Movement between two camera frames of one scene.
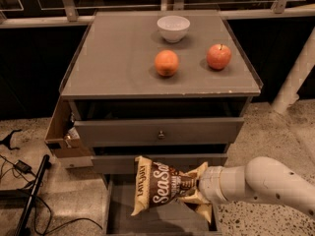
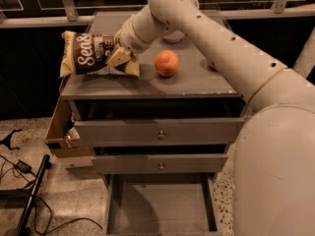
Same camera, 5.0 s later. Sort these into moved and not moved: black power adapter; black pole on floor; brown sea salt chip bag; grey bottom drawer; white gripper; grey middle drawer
Moved: brown sea salt chip bag; white gripper
Not moved: black pole on floor; black power adapter; grey bottom drawer; grey middle drawer
